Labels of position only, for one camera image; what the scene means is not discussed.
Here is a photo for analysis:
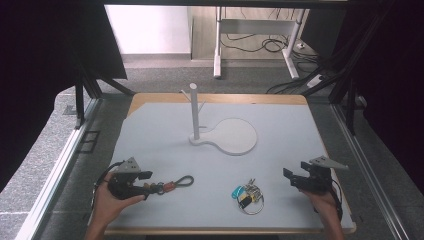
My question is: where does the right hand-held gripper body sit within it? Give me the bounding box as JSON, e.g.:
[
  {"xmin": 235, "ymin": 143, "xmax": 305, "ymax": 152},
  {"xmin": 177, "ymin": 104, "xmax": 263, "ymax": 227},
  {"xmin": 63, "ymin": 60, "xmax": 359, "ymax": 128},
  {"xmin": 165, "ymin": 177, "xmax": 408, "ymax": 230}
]
[{"xmin": 289, "ymin": 155, "xmax": 350, "ymax": 195}]

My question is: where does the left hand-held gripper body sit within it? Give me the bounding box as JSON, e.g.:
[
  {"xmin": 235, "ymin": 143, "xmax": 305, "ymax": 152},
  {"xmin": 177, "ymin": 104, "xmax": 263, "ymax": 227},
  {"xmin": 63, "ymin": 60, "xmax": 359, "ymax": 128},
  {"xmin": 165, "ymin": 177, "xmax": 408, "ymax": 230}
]
[{"xmin": 107, "ymin": 157, "xmax": 145, "ymax": 201}]

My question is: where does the silver key bunch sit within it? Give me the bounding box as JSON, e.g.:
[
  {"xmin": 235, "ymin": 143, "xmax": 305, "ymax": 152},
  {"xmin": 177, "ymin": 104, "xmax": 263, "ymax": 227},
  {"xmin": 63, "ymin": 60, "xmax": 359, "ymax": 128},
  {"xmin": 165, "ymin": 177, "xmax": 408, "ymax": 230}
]
[{"xmin": 236, "ymin": 178, "xmax": 265, "ymax": 216}]

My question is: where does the teal key tag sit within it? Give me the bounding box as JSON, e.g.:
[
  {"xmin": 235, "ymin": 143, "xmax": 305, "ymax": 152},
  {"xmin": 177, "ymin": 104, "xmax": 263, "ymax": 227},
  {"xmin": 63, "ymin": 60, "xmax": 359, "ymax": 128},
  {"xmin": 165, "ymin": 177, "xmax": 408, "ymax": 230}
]
[{"xmin": 231, "ymin": 185, "xmax": 246, "ymax": 201}]

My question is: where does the white key rack stand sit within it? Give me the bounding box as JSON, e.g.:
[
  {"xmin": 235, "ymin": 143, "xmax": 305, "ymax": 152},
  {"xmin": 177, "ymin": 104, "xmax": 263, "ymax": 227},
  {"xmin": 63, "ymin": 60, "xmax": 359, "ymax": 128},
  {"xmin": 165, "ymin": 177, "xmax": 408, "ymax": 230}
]
[{"xmin": 179, "ymin": 82, "xmax": 259, "ymax": 157}]

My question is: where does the person's right hand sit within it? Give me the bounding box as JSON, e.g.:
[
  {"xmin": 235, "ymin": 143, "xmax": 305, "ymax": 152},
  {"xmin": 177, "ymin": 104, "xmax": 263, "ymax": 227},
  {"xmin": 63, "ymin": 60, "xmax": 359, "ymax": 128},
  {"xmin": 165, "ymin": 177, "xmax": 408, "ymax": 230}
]
[{"xmin": 301, "ymin": 187, "xmax": 340, "ymax": 220}]

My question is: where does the person's left hand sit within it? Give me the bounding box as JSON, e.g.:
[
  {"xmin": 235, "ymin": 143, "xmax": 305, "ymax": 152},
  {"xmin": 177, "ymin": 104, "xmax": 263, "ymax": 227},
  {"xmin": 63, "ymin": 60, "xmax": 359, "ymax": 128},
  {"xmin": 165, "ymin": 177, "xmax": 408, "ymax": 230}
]
[{"xmin": 93, "ymin": 173, "xmax": 146, "ymax": 228}]

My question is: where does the light grey table mat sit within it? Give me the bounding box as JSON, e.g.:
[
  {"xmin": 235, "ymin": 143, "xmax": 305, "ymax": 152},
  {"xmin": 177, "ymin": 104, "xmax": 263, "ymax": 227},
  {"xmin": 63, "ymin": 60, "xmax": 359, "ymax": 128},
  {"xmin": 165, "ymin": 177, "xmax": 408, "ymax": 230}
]
[{"xmin": 88, "ymin": 101, "xmax": 355, "ymax": 232}]

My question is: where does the white power strip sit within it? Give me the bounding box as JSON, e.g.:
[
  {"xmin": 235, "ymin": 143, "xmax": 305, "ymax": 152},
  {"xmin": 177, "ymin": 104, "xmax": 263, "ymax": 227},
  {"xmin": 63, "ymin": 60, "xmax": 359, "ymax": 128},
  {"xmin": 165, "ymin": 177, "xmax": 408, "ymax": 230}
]
[{"xmin": 305, "ymin": 74, "xmax": 325, "ymax": 89}]

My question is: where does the black metal stand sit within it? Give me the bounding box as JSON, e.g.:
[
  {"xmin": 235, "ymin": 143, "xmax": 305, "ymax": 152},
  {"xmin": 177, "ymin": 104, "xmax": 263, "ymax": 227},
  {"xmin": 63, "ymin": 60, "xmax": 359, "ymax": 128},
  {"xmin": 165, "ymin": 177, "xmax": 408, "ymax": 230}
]
[
  {"xmin": 73, "ymin": 74, "xmax": 136, "ymax": 130},
  {"xmin": 299, "ymin": 6, "xmax": 371, "ymax": 136}
]

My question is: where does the black curtain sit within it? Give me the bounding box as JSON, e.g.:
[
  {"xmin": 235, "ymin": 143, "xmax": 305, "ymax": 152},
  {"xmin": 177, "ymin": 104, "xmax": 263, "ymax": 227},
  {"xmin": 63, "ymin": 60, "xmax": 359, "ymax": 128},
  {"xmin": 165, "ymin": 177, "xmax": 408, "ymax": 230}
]
[
  {"xmin": 333, "ymin": 0, "xmax": 424, "ymax": 196},
  {"xmin": 0, "ymin": 0, "xmax": 128, "ymax": 193}
]

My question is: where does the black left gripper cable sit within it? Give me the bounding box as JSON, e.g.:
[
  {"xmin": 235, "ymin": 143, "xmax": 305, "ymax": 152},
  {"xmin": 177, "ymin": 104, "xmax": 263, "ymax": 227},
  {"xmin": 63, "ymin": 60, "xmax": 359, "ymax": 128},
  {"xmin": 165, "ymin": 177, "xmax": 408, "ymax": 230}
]
[{"xmin": 94, "ymin": 161, "xmax": 125, "ymax": 189}]

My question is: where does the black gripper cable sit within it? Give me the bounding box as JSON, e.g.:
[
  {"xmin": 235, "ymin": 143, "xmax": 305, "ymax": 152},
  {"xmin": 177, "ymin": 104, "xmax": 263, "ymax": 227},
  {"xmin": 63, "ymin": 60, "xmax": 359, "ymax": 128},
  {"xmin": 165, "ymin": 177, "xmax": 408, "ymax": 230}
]
[
  {"xmin": 330, "ymin": 187, "xmax": 345, "ymax": 222},
  {"xmin": 94, "ymin": 161, "xmax": 125, "ymax": 189}
]

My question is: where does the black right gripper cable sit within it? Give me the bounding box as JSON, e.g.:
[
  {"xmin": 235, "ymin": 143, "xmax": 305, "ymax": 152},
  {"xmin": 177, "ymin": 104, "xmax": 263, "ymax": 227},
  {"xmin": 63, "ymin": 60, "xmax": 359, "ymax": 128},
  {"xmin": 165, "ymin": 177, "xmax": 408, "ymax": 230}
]
[{"xmin": 330, "ymin": 187, "xmax": 345, "ymax": 222}]

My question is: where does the aluminium frame rail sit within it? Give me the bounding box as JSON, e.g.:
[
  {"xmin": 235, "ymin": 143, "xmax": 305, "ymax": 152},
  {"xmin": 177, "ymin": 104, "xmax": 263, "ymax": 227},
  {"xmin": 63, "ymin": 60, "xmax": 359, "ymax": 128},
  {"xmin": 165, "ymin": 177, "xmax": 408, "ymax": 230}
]
[
  {"xmin": 331, "ymin": 103, "xmax": 403, "ymax": 240},
  {"xmin": 13, "ymin": 98, "xmax": 103, "ymax": 240}
]

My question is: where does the black floor cable bundle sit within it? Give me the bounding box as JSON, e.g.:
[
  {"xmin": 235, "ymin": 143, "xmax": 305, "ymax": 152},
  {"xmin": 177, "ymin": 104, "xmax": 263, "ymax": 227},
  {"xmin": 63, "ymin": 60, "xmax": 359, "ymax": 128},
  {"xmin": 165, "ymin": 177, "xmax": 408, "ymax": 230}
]
[{"xmin": 219, "ymin": 32, "xmax": 322, "ymax": 68}]

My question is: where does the white desk frame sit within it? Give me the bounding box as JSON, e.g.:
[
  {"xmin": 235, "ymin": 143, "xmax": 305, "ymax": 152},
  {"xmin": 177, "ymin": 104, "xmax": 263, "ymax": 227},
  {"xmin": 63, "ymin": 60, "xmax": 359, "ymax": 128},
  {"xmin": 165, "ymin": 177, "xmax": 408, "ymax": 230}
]
[{"xmin": 213, "ymin": 6, "xmax": 307, "ymax": 80}]

